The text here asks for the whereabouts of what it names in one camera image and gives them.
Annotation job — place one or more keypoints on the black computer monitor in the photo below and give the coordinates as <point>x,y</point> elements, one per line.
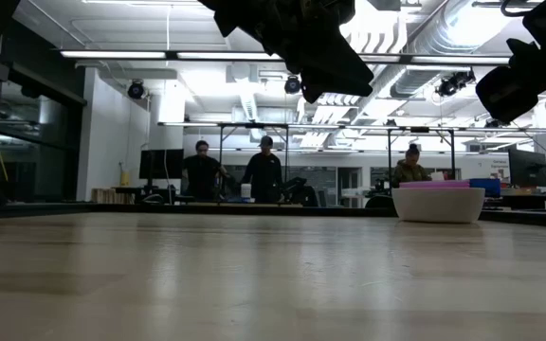
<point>159,163</point>
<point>526,166</point>

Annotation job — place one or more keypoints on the black chair back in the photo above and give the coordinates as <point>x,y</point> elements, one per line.
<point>379,202</point>

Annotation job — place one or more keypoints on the white bowl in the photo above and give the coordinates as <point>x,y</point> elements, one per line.
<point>439,206</point>

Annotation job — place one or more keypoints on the black office chair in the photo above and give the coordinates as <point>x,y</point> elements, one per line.
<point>303,196</point>

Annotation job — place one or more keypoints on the dark glass partition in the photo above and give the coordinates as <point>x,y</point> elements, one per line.
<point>41,166</point>

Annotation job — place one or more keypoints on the silver ventilation duct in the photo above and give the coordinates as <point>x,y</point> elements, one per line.
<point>415,83</point>

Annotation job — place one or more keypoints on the stack of wooden boards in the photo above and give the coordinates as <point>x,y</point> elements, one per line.
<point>112,196</point>

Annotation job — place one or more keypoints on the white wipes canister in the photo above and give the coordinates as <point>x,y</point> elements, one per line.
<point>246,194</point>

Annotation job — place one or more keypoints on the blue storage bin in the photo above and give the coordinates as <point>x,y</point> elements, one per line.
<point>491,187</point>

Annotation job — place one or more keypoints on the person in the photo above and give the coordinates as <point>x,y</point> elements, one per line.
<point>263,175</point>
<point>202,175</point>
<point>408,173</point>

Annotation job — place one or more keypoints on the yellow bottle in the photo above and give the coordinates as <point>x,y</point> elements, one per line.
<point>125,177</point>

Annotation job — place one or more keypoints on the overhead LED light bar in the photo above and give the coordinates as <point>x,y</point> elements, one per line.
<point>112,55</point>

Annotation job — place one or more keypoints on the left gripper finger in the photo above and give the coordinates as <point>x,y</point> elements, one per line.
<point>334,76</point>

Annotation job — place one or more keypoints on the black ceiling-mounted camera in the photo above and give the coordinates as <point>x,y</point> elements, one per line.
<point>293,84</point>
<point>136,90</point>

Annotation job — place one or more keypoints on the black metal workstation frame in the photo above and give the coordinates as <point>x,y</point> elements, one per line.
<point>452,156</point>
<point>221,142</point>

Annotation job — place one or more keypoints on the black ceiling camera cluster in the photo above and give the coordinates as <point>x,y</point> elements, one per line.
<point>453,84</point>

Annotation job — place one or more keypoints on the pink translucent plastic bowl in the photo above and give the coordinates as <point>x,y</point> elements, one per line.
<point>434,184</point>

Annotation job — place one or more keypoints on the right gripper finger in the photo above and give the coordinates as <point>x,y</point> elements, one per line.
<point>510,95</point>

